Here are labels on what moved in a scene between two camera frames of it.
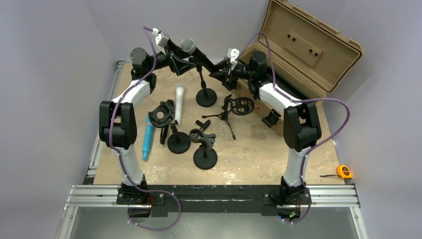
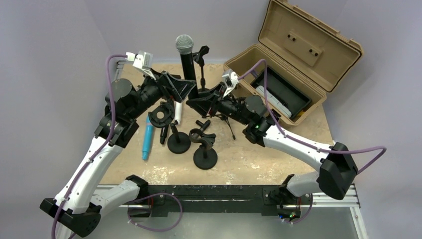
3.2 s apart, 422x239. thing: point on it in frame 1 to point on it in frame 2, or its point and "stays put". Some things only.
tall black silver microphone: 188,45 to 184,45
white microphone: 179,91 stays put
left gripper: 176,64 to 168,85
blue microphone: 148,139 stays put
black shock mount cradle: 168,109 stays put
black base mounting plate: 213,199 stays put
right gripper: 227,74 to 203,105
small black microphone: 163,135 stays put
